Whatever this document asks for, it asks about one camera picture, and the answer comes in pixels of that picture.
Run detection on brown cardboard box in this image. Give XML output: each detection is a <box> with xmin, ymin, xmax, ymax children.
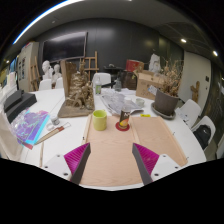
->
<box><xmin>135</xmin><ymin>69</ymin><xmax>166</xmax><ymax>101</ymax></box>

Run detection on grey plant saucer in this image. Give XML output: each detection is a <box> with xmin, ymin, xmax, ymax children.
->
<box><xmin>150</xmin><ymin>101</ymin><xmax>177</xmax><ymax>120</ymax></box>

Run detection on black backpack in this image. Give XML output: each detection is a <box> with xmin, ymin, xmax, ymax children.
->
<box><xmin>193</xmin><ymin>124</ymin><xmax>212</xmax><ymax>151</ymax></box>

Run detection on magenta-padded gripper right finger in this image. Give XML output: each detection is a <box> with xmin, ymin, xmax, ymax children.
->
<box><xmin>132</xmin><ymin>142</ymin><xmax>183</xmax><ymax>186</ymax></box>

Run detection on red box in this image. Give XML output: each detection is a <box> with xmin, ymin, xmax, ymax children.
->
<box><xmin>125</xmin><ymin>59</ymin><xmax>145</xmax><ymax>73</ymax></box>

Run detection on beige shelf cabinet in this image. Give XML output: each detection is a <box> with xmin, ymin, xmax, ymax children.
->
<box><xmin>17</xmin><ymin>41</ymin><xmax>40</xmax><ymax>93</ymax></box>

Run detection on black flat box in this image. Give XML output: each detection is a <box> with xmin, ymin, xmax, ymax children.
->
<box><xmin>3</xmin><ymin>89</ymin><xmax>24</xmax><ymax>113</ymax></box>
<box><xmin>6</xmin><ymin>93</ymin><xmax>38</xmax><ymax>124</ymax></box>

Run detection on white spray bottle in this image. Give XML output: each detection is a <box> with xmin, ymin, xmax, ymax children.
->
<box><xmin>94</xmin><ymin>74</ymin><xmax>102</xmax><ymax>95</ymax></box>

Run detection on small glass jar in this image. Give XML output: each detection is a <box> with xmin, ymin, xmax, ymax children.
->
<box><xmin>135</xmin><ymin>97</ymin><xmax>146</xmax><ymax>108</ymax></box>

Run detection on black wall screen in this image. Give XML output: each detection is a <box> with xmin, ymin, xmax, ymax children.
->
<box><xmin>42</xmin><ymin>31</ymin><xmax>88</xmax><ymax>63</ymax></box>

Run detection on newspaper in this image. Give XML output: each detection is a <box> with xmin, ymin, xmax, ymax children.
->
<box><xmin>99</xmin><ymin>90</ymin><xmax>145</xmax><ymax>116</ymax></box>

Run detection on yellow-green mug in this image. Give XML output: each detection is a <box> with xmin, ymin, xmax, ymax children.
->
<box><xmin>92</xmin><ymin>109</ymin><xmax>108</xmax><ymax>132</ymax></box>

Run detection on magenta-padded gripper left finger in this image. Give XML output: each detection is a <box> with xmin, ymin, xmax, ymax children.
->
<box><xmin>42</xmin><ymin>142</ymin><xmax>92</xmax><ymax>185</ymax></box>

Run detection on small paint jar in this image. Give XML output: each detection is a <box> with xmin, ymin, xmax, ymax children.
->
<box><xmin>49</xmin><ymin>114</ymin><xmax>61</xmax><ymax>126</ymax></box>

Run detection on wooden easel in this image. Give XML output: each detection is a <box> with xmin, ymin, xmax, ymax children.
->
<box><xmin>79</xmin><ymin>50</ymin><xmax>100</xmax><ymax>81</ymax></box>
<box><xmin>29</xmin><ymin>56</ymin><xmax>42</xmax><ymax>92</ymax></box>

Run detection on thin wooden stick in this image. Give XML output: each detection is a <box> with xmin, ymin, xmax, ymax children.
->
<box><xmin>39</xmin><ymin>150</ymin><xmax>45</xmax><ymax>168</ymax></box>

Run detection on wooden figure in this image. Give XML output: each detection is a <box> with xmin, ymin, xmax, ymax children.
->
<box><xmin>189</xmin><ymin>80</ymin><xmax>201</xmax><ymax>104</ymax></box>

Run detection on ceiling spot lights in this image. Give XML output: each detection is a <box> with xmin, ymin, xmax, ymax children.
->
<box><xmin>3</xmin><ymin>37</ymin><xmax>219</xmax><ymax>65</ymax></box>

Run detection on tan cardboard sheet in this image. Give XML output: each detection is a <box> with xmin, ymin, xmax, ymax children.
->
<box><xmin>0</xmin><ymin>109</ymin><xmax>20</xmax><ymax>161</ymax></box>

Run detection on clear juice bottle white cap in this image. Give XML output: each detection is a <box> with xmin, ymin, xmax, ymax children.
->
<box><xmin>118</xmin><ymin>101</ymin><xmax>133</xmax><ymax>130</ymax></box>

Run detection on white plaster bust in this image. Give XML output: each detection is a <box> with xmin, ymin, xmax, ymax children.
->
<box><xmin>52</xmin><ymin>63</ymin><xmax>63</xmax><ymax>83</ymax></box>
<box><xmin>41</xmin><ymin>60</ymin><xmax>54</xmax><ymax>81</ymax></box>

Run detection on white plastic chair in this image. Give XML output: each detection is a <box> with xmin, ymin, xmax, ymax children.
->
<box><xmin>189</xmin><ymin>115</ymin><xmax>217</xmax><ymax>151</ymax></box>
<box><xmin>54</xmin><ymin>77</ymin><xmax>65</xmax><ymax>89</ymax></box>
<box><xmin>92</xmin><ymin>72</ymin><xmax>113</xmax><ymax>87</ymax></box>
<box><xmin>39</xmin><ymin>78</ymin><xmax>53</xmax><ymax>92</ymax></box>
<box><xmin>178</xmin><ymin>98</ymin><xmax>202</xmax><ymax>129</ymax></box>

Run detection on white plastic bag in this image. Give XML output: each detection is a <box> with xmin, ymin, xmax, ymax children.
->
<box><xmin>148</xmin><ymin>53</ymin><xmax>162</xmax><ymax>73</ymax></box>

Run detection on wooden-handled palette knife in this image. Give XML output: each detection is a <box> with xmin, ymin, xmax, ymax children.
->
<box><xmin>34</xmin><ymin>121</ymin><xmax>72</xmax><ymax>146</ymax></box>

